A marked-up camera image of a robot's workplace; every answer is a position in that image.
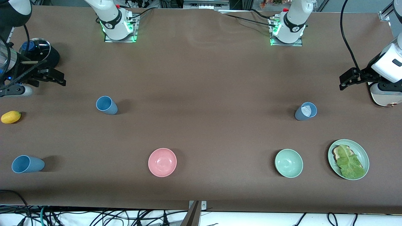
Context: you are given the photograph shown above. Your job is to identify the blue plastic cup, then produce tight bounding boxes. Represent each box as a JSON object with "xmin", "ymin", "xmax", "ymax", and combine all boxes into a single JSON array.
[
  {"xmin": 12, "ymin": 155, "xmax": 45, "ymax": 174},
  {"xmin": 96, "ymin": 96, "xmax": 118, "ymax": 115},
  {"xmin": 295, "ymin": 102, "xmax": 318, "ymax": 121}
]

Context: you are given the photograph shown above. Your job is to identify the glass lid blue knob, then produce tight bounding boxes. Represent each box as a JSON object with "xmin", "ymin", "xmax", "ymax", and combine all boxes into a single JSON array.
[{"xmin": 19, "ymin": 38, "xmax": 51, "ymax": 62}]

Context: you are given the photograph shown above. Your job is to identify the white rounded appliance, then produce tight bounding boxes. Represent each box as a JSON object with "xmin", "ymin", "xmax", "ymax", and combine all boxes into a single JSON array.
[{"xmin": 370, "ymin": 82, "xmax": 402, "ymax": 107}]

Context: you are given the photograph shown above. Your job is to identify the yellow lemon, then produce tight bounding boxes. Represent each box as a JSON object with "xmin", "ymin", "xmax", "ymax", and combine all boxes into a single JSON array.
[{"xmin": 1, "ymin": 110, "xmax": 22, "ymax": 124}]

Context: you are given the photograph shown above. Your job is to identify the mint green plate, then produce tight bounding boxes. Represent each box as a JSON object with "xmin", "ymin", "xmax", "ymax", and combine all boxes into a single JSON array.
[{"xmin": 328, "ymin": 139, "xmax": 370, "ymax": 180}]

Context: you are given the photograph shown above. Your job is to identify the bread slice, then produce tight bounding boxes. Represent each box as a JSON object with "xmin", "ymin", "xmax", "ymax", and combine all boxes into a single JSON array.
[{"xmin": 333, "ymin": 145, "xmax": 365, "ymax": 170}]

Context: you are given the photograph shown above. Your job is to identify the green lettuce leaf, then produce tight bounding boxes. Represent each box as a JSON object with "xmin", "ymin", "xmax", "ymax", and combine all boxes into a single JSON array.
[{"xmin": 336, "ymin": 144, "xmax": 366, "ymax": 180}]

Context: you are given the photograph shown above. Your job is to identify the mint green bowl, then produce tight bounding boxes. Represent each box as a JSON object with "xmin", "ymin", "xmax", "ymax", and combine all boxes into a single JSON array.
[{"xmin": 274, "ymin": 148, "xmax": 304, "ymax": 178}]

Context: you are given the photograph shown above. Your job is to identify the pink bowl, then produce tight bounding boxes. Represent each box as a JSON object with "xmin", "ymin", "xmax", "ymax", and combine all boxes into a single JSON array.
[{"xmin": 148, "ymin": 148, "xmax": 177, "ymax": 177}]

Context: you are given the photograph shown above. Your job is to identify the grey power strip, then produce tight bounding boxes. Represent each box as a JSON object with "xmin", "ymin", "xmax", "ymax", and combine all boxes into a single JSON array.
[{"xmin": 183, "ymin": 0, "xmax": 230, "ymax": 10}]

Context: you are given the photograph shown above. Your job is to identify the black pan blue handle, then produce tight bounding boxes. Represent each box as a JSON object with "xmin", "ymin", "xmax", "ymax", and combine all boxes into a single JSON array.
[{"xmin": 18, "ymin": 38, "xmax": 61, "ymax": 68}]

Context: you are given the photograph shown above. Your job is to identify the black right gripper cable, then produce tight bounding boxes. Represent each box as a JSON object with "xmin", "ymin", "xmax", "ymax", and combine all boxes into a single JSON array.
[{"xmin": 0, "ymin": 24, "xmax": 30, "ymax": 88}]

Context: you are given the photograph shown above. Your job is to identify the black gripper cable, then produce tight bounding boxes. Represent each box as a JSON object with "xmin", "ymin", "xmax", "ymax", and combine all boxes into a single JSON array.
[
  {"xmin": 0, "ymin": 24, "xmax": 30, "ymax": 88},
  {"xmin": 340, "ymin": 0, "xmax": 361, "ymax": 72}
]

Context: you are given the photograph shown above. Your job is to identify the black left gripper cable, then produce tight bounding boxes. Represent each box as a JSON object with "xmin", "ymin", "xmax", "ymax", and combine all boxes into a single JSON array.
[{"xmin": 340, "ymin": 0, "xmax": 361, "ymax": 72}]

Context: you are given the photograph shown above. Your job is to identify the aluminium frame rail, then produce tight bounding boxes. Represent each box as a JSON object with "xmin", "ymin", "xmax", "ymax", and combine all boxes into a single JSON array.
[{"xmin": 378, "ymin": 0, "xmax": 397, "ymax": 22}]

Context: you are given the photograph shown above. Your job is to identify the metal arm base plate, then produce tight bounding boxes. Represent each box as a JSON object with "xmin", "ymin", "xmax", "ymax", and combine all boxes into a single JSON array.
[
  {"xmin": 104, "ymin": 14, "xmax": 139, "ymax": 43},
  {"xmin": 270, "ymin": 17, "xmax": 303, "ymax": 47}
]

